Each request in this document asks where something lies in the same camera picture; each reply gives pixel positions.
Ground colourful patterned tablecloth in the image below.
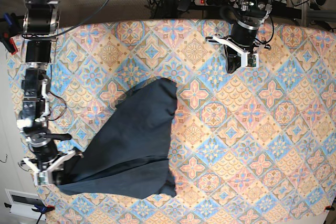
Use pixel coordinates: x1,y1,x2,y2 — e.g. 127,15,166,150
6,18,336,224

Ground lower right table clamp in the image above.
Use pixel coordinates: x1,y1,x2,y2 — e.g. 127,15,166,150
324,206,335,211

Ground white floor vent box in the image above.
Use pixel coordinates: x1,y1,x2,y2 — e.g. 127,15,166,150
5,189,44,220

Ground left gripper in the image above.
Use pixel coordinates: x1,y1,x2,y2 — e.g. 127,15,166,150
225,18,265,73

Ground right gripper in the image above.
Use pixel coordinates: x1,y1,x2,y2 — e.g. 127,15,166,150
17,113,71,185

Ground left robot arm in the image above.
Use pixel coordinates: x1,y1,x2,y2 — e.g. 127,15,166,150
220,0,273,74

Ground dark navy t-shirt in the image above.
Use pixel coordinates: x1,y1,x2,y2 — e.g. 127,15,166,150
58,78,177,199

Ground white power strip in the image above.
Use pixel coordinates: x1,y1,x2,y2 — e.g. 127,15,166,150
194,0,236,6

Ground upper left table clamp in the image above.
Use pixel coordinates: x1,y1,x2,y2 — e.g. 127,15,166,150
1,13,20,55

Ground table clamp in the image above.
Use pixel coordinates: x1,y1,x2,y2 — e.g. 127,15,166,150
324,206,335,211
1,13,20,55
4,203,55,223

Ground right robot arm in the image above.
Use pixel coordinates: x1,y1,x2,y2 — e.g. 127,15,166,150
14,0,75,186

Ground lower left table clamp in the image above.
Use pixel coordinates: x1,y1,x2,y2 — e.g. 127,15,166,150
4,203,55,223

